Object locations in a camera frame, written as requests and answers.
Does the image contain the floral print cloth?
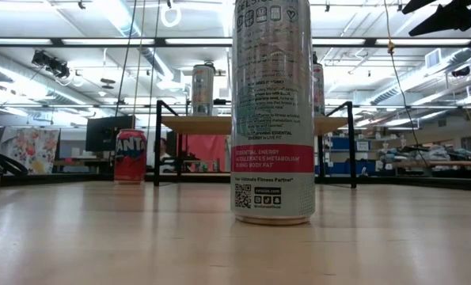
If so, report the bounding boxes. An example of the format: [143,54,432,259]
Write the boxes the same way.
[0,127,62,176]

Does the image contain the wooden shelf with black legs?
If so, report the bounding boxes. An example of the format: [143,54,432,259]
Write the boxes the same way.
[154,100,358,189]

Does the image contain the black aluminium table frame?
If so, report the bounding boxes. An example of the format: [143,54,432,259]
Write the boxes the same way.
[0,169,471,193]

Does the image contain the red Fanta can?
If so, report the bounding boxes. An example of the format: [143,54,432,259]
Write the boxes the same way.
[114,128,148,185]

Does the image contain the Celsius can with pink band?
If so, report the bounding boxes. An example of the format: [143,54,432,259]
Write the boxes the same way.
[230,0,317,226]

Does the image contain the black ceiling spotlight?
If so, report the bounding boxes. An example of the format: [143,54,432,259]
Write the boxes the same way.
[450,65,471,78]
[31,50,72,80]

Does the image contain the Celsius can with orange script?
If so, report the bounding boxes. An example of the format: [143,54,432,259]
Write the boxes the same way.
[191,63,216,116]

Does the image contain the tan hanging cable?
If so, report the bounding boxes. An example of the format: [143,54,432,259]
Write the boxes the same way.
[133,0,146,130]

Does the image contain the white hanging ring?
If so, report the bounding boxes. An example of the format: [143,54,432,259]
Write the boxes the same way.
[159,3,183,29]

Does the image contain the black monitor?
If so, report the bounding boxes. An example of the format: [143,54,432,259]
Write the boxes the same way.
[85,114,136,153]

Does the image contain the yellow hanging rope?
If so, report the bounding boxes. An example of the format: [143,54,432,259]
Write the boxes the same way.
[383,0,397,56]

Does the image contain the black hanging cable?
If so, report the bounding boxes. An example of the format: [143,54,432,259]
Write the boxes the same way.
[146,0,161,146]
[115,0,138,118]

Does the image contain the blue storage bins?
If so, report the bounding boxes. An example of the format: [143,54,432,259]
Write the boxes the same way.
[316,136,373,177]

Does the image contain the red panel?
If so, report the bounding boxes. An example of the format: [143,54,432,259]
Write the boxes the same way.
[181,134,228,172]

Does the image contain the Celsius Peach Vibe can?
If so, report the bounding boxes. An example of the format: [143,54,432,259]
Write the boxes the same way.
[312,51,326,116]

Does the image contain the person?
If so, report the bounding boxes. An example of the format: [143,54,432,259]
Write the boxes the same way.
[158,137,177,173]

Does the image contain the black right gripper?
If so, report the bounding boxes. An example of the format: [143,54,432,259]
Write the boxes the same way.
[401,0,471,36]

